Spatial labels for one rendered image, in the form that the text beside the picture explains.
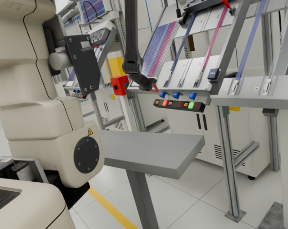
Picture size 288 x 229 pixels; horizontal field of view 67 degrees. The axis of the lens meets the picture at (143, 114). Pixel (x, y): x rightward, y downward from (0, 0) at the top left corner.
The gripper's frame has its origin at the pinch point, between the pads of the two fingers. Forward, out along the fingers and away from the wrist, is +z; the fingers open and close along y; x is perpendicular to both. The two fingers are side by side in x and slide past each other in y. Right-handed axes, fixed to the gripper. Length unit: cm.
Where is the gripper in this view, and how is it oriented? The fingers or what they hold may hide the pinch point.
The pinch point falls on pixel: (157, 90)
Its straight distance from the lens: 122.2
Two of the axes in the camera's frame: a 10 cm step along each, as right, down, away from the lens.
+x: -3.8, 9.1, -1.4
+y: -6.1, -1.3, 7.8
